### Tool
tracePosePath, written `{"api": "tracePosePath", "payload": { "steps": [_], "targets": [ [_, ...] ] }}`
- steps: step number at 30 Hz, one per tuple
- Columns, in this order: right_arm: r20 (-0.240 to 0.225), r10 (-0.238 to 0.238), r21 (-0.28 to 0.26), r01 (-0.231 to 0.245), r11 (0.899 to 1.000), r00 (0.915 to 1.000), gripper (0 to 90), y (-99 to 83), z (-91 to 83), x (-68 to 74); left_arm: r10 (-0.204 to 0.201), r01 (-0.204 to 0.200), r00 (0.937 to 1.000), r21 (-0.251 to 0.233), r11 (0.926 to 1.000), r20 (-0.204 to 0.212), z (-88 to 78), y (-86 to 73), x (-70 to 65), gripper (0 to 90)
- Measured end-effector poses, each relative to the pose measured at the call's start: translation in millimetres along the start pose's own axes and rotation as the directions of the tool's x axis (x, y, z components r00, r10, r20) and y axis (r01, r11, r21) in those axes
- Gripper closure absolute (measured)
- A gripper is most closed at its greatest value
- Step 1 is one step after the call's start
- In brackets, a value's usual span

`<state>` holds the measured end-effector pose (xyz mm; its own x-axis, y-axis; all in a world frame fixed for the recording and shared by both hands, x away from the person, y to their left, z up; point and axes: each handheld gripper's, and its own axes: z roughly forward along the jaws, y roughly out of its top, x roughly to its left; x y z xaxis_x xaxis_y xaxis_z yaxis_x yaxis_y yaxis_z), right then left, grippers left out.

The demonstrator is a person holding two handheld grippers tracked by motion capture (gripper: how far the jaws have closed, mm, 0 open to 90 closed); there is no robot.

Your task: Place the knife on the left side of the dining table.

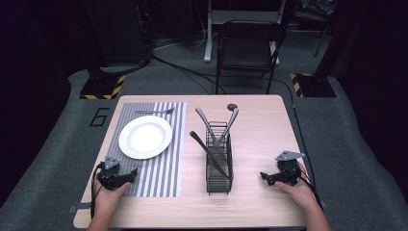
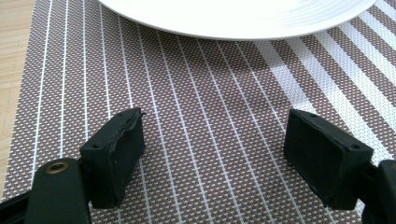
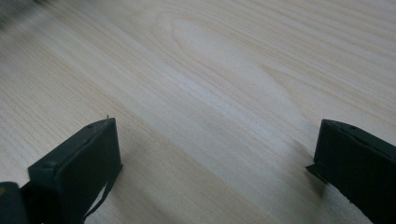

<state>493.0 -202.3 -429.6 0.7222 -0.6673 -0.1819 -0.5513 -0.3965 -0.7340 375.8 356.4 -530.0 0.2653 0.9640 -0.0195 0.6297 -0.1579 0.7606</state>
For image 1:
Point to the grey tape strip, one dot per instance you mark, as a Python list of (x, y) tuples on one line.
[(78, 208)]

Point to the white plate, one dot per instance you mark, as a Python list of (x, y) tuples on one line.
[(145, 137)]

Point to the dark round table hole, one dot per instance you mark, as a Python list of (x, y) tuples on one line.
[(232, 107)]

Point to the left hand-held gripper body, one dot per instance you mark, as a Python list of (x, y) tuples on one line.
[(109, 174)]

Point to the black yellow-striped stand base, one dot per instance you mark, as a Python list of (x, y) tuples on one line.
[(314, 85), (102, 86)]

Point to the silver fork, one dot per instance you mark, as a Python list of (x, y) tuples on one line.
[(154, 112)]

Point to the white metal desk frame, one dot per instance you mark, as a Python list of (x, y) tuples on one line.
[(210, 38)]

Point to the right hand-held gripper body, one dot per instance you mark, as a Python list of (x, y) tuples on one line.
[(288, 168)]

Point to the silver spoon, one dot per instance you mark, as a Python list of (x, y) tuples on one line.
[(231, 120), (205, 122)]

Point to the person's right hand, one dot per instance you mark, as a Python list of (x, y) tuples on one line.
[(298, 192)]

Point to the person's left hand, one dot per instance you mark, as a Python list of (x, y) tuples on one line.
[(107, 197)]

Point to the dark cabinet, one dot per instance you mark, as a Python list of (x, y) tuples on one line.
[(115, 32)]

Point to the black folding chair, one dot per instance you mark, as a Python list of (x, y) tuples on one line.
[(247, 48)]

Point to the grey striped placemat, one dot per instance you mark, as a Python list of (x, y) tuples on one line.
[(160, 173)]

